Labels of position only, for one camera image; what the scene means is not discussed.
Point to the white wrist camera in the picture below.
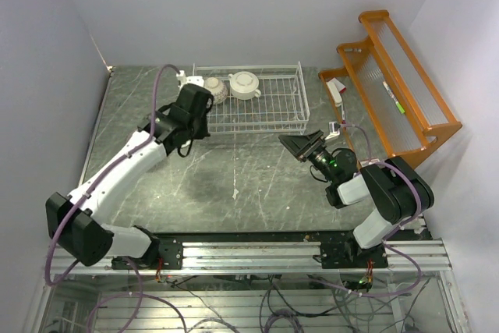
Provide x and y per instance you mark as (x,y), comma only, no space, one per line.
(334,131)
(183,79)

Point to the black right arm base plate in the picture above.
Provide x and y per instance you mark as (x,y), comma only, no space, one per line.
(347,255)

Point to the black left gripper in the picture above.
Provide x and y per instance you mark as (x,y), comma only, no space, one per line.
(203,131)

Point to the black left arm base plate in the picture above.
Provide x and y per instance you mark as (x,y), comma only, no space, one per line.
(164,254)

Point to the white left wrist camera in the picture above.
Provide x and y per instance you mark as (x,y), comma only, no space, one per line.
(183,79)

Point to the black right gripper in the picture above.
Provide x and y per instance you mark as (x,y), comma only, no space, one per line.
(303,146)

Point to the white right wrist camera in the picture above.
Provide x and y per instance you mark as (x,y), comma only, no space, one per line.
(334,131)

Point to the white wire dish rack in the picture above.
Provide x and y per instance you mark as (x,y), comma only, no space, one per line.
(282,107)

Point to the brown patterned bowl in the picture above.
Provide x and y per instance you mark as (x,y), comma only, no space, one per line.
(217,88)

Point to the red pen on table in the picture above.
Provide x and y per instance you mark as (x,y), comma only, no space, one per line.
(343,114)

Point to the marker pen on shelf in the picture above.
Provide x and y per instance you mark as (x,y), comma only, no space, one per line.
(394,98)

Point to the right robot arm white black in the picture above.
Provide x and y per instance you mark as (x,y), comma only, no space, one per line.
(399,194)

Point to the orange wooden shelf rack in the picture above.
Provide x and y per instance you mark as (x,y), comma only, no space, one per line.
(385,55)

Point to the aluminium mounting rail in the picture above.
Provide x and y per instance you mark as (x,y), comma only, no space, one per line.
(296,257)

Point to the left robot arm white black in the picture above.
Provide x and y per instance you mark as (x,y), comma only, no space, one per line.
(78,222)

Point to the white red eraser block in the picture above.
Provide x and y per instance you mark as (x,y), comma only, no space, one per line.
(336,89)

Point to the cream two-handled soup bowl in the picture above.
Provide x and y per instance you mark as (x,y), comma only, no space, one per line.
(244,85)

